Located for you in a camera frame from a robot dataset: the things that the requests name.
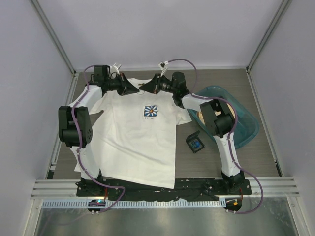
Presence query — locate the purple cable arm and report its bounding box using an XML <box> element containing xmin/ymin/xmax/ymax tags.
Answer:
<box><xmin>164</xmin><ymin>58</ymin><xmax>264</xmax><ymax>214</ymax></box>
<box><xmin>71</xmin><ymin>64</ymin><xmax>126</xmax><ymax>214</ymax></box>

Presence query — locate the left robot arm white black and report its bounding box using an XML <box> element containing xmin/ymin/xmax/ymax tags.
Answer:
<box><xmin>58</xmin><ymin>73</ymin><xmax>139</xmax><ymax>197</ymax></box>

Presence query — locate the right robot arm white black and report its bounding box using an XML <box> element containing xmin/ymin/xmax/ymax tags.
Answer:
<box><xmin>139</xmin><ymin>72</ymin><xmax>245</xmax><ymax>194</ymax></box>

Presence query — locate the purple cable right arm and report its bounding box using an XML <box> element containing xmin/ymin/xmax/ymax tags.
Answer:
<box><xmin>164</xmin><ymin>58</ymin><xmax>264</xmax><ymax>214</ymax></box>

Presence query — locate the aluminium frame rail front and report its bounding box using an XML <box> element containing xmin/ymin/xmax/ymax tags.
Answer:
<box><xmin>31</xmin><ymin>177</ymin><xmax>299</xmax><ymax>199</ymax></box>

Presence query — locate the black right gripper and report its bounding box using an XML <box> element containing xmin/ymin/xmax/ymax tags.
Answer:
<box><xmin>139</xmin><ymin>74</ymin><xmax>176</xmax><ymax>95</ymax></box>

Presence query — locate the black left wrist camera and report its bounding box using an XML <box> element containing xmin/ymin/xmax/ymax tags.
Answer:
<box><xmin>89</xmin><ymin>65</ymin><xmax>111</xmax><ymax>85</ymax></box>

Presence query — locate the teal plastic basin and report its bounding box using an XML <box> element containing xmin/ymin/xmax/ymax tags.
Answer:
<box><xmin>197</xmin><ymin>86</ymin><xmax>259</xmax><ymax>149</ymax></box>

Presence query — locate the white slotted cable duct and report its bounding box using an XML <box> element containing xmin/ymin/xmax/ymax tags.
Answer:
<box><xmin>42</xmin><ymin>198</ymin><xmax>226</xmax><ymax>209</ymax></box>

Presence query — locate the black frame box right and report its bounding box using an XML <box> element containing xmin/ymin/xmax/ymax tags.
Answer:
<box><xmin>186</xmin><ymin>131</ymin><xmax>205</xmax><ymax>153</ymax></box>

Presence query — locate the dark blue round brooch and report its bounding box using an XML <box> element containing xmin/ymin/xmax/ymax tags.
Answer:
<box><xmin>191</xmin><ymin>140</ymin><xmax>200</xmax><ymax>149</ymax></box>

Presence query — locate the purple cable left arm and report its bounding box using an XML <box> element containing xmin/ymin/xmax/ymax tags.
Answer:
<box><xmin>71</xmin><ymin>64</ymin><xmax>126</xmax><ymax>214</ymax></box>

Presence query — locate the white t-shirt flower print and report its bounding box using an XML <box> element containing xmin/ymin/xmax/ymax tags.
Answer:
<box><xmin>73</xmin><ymin>78</ymin><xmax>192</xmax><ymax>190</ymax></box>

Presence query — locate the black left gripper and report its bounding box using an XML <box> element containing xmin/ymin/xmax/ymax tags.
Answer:
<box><xmin>105</xmin><ymin>72</ymin><xmax>140</xmax><ymax>97</ymax></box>

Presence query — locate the beige plate with bird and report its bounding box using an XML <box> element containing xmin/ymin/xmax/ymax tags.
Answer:
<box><xmin>196</xmin><ymin>112</ymin><xmax>205</xmax><ymax>126</ymax></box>

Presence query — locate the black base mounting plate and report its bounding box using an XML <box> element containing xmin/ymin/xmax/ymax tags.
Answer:
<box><xmin>75</xmin><ymin>178</ymin><xmax>252</xmax><ymax>202</ymax></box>

